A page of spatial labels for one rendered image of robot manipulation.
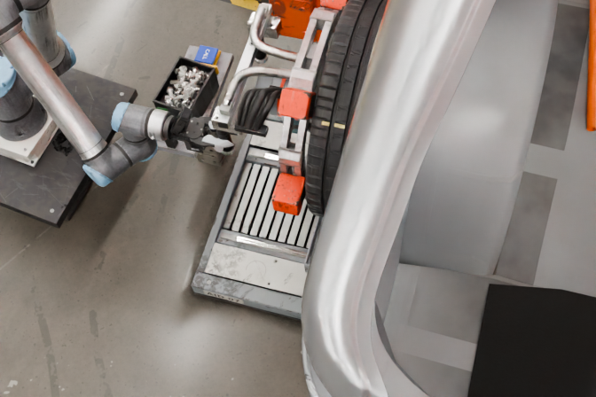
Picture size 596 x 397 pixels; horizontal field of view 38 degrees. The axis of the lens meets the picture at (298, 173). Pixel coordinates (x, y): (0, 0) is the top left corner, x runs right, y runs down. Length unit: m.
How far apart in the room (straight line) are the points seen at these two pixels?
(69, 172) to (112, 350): 0.66
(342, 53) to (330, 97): 0.12
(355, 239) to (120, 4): 2.70
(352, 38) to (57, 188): 1.37
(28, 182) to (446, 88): 2.03
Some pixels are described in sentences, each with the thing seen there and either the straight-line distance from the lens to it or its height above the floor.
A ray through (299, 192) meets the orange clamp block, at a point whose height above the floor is 0.88.
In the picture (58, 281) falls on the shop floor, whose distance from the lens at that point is 3.36.
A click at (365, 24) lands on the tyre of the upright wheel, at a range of 2.26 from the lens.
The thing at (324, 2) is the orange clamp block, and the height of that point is 1.08.
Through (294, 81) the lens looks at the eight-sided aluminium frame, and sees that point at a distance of 2.24.
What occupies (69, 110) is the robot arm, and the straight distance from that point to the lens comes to 2.61.
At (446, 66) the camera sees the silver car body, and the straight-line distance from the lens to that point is 1.49.
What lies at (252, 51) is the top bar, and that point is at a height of 0.98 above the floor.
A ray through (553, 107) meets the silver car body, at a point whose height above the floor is 1.04.
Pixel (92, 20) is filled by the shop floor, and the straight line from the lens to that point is 3.95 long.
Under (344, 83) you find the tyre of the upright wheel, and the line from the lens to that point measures 2.18.
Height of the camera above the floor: 2.97
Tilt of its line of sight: 62 degrees down
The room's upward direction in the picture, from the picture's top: 7 degrees counter-clockwise
